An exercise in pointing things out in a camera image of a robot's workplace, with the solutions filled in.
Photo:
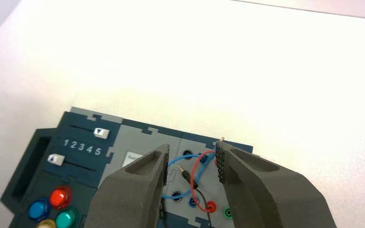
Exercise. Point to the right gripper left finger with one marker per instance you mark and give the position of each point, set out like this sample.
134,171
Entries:
129,195

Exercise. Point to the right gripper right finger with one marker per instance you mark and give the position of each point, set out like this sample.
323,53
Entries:
264,195

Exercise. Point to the white paper label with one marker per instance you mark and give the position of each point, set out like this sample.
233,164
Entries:
130,159

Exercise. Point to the green banana socket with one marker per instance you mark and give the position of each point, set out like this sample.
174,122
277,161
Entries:
228,213

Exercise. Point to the black banana socket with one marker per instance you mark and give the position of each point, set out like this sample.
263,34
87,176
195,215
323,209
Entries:
176,196
187,153

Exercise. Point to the blue grey task box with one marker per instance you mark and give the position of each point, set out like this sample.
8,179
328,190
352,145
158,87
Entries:
138,138

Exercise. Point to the blue banana socket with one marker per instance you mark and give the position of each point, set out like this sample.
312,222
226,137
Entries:
193,203

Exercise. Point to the teal push button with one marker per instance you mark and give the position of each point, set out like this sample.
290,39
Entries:
66,219

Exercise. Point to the white slider knob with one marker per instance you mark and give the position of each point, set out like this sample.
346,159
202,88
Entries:
56,159
101,132

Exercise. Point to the red push button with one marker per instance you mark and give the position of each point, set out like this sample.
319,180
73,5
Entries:
60,197

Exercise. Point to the yellow push button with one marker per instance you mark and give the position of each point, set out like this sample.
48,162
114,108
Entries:
46,225

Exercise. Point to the blue push button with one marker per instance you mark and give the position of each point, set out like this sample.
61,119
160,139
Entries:
38,210

